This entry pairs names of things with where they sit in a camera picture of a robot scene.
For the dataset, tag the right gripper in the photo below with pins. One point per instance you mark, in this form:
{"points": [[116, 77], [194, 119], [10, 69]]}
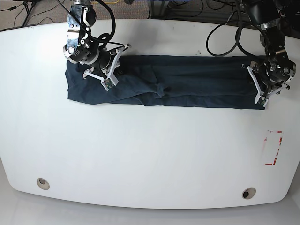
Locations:
{"points": [[103, 66]]}

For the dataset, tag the dark blue t-shirt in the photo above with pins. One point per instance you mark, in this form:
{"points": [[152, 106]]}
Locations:
{"points": [[209, 82]]}

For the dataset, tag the right table cable grommet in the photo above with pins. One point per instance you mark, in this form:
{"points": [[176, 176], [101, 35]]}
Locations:
{"points": [[249, 193]]}

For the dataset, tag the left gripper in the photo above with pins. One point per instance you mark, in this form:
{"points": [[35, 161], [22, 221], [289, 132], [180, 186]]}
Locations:
{"points": [[265, 90]]}

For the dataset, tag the red tape rectangle marking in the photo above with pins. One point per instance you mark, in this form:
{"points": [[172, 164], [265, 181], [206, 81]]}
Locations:
{"points": [[271, 147]]}

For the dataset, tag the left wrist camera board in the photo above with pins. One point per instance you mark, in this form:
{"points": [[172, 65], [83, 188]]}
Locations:
{"points": [[262, 101]]}

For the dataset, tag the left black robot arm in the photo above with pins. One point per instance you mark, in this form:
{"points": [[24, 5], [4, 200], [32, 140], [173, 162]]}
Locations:
{"points": [[272, 74]]}

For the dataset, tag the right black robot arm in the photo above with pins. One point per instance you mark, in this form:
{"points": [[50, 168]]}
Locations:
{"points": [[82, 46]]}

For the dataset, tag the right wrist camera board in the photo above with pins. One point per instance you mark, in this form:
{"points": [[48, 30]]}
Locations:
{"points": [[107, 84]]}

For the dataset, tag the left table cable grommet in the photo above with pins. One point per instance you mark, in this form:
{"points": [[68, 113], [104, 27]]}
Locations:
{"points": [[43, 184]]}

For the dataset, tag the table cable grommet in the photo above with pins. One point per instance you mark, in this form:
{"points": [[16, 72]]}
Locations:
{"points": [[249, 193], [43, 184]]}

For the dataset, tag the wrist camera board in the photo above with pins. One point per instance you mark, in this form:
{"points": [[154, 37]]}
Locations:
{"points": [[262, 101], [107, 84]]}

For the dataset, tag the black tripod stand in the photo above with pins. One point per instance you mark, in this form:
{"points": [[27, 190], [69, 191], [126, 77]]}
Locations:
{"points": [[28, 6]]}

